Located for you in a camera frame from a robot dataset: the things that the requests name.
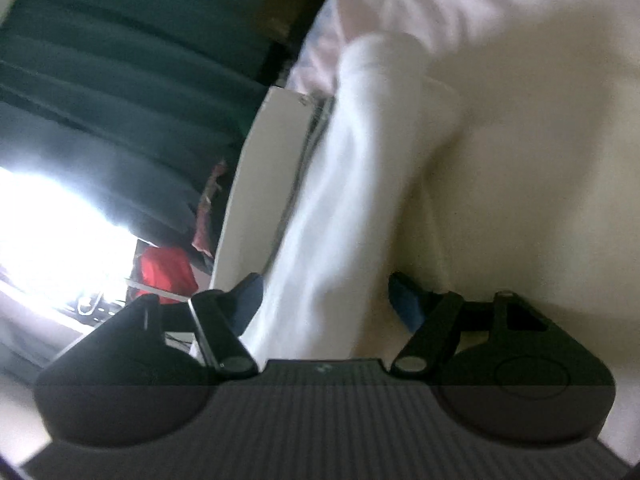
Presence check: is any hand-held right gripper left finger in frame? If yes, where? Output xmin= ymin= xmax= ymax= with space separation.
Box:
xmin=101 ymin=272 xmax=264 ymax=380

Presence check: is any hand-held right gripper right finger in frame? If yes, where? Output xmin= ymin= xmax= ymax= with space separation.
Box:
xmin=388 ymin=272 xmax=554 ymax=377

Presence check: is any white garment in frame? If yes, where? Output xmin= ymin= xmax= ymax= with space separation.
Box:
xmin=239 ymin=31 xmax=466 ymax=361

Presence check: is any red cloth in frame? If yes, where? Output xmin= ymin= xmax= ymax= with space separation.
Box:
xmin=136 ymin=246 xmax=199 ymax=306

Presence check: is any cream bed sheet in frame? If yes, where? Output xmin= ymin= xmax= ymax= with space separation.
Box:
xmin=285 ymin=0 xmax=640 ymax=367

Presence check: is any dark green curtain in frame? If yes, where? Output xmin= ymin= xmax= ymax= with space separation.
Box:
xmin=0 ymin=0 xmax=317 ymax=251

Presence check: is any cardboard box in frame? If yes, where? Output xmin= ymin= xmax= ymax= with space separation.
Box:
xmin=254 ymin=0 xmax=315 ymax=47

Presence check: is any white bed frame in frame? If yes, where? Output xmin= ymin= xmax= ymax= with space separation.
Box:
xmin=209 ymin=86 xmax=331 ymax=292

